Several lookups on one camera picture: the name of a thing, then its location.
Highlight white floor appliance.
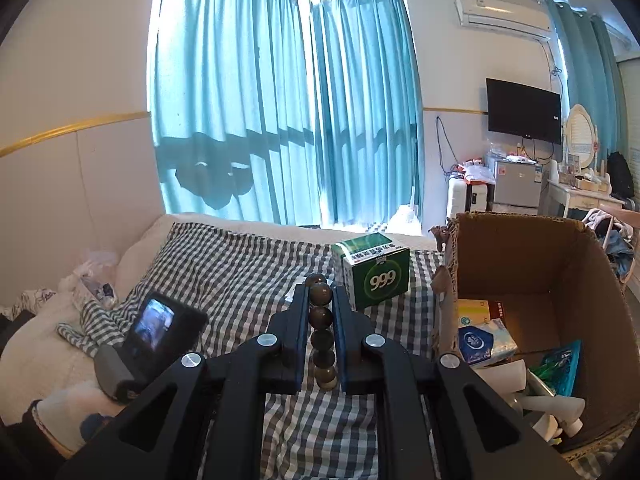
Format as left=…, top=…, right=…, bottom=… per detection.
left=446, top=175, right=488, bottom=218

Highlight black backpack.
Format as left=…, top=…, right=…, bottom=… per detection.
left=605, top=151, right=636, bottom=200

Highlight dark wooden bead bracelet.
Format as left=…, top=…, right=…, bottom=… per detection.
left=305, top=274, right=338, bottom=391

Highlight tan and red carton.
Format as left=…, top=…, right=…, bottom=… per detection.
left=456, top=299, right=508, bottom=346

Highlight black wall television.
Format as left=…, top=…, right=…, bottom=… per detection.
left=486, top=78, right=563, bottom=145

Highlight white dressing table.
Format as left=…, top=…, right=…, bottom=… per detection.
left=539, top=177, right=627, bottom=221

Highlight blue white tissue pack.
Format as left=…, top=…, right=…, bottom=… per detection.
left=459, top=320, right=519, bottom=365

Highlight blue wall cable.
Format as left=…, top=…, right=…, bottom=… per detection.
left=435, top=116, right=458, bottom=178

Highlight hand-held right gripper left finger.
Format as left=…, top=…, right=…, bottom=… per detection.
left=55, top=284, right=311, bottom=480

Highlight wooden chair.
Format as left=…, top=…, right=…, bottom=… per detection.
left=597, top=202, right=640, bottom=291

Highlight green medicine box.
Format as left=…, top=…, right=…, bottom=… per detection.
left=331, top=232, right=412, bottom=312

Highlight white air conditioner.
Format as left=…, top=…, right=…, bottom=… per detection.
left=454, top=0, right=552, bottom=42

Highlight teal plastic packet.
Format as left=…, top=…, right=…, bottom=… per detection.
left=542, top=339, right=583, bottom=397

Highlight person's left hand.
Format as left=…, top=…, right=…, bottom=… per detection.
left=30, top=381, right=127, bottom=457

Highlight clear plastic bag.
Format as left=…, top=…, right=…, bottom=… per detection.
left=390, top=205, right=423, bottom=233

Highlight teal window curtain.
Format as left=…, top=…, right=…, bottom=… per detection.
left=150, top=0, right=321, bottom=226
left=307, top=0, right=426, bottom=226

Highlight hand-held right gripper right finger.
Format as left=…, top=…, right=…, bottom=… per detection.
left=331, top=285, right=581, bottom=480

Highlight floral patterned cloth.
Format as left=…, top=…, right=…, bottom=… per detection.
left=0, top=287, right=56, bottom=321

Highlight white plastic bottle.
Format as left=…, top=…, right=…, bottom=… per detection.
left=520, top=394, right=587, bottom=436

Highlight pile of clothes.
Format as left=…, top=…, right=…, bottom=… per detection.
left=585, top=207, right=636, bottom=281

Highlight white oval mirror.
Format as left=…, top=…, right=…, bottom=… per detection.
left=564, top=104, right=600, bottom=173

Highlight red white plastic bags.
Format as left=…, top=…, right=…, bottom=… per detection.
left=452, top=157, right=496, bottom=183

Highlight small silver fridge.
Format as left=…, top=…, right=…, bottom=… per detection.
left=492, top=157, right=543, bottom=211

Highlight narrow teal curtain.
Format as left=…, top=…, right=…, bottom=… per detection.
left=542, top=0, right=626, bottom=161

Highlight white plastic bag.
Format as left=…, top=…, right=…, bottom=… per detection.
left=59, top=247, right=121, bottom=306

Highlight large cardboard box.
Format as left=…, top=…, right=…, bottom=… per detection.
left=431, top=211, right=640, bottom=466

